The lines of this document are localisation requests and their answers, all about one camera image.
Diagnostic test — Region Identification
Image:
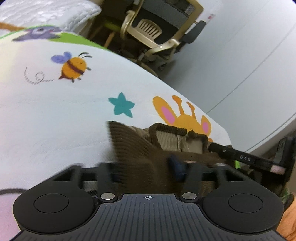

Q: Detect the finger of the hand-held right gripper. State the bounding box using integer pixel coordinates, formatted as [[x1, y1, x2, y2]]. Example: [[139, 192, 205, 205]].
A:
[[209, 142, 285, 174]]

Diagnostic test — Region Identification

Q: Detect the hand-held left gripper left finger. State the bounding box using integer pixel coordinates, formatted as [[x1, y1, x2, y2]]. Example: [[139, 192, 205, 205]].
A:
[[52, 162, 118, 202]]

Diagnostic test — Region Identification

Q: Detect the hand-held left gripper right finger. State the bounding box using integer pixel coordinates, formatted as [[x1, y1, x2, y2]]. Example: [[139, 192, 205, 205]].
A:
[[168, 156, 250, 202]]

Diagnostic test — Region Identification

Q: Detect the brown dotted knit garment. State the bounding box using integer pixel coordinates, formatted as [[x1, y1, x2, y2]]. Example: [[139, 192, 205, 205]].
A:
[[82, 120, 234, 195]]

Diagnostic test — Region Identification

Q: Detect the person's right forearm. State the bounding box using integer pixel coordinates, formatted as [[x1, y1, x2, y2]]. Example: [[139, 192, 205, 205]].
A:
[[276, 203, 296, 241]]

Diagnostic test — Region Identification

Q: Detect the cartoon animal printed mat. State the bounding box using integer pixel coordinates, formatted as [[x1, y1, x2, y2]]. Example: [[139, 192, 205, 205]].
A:
[[0, 22, 241, 241]]

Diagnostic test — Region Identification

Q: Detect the beige mesh office chair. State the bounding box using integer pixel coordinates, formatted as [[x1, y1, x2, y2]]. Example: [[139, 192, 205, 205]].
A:
[[119, 0, 206, 72]]

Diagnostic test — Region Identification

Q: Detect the green stool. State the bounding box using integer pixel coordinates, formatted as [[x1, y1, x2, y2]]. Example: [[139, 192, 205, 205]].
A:
[[89, 20, 123, 50]]

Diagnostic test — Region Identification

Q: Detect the white quilted mattress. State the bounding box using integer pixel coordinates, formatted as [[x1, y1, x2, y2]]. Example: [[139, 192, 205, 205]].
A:
[[0, 0, 102, 33]]

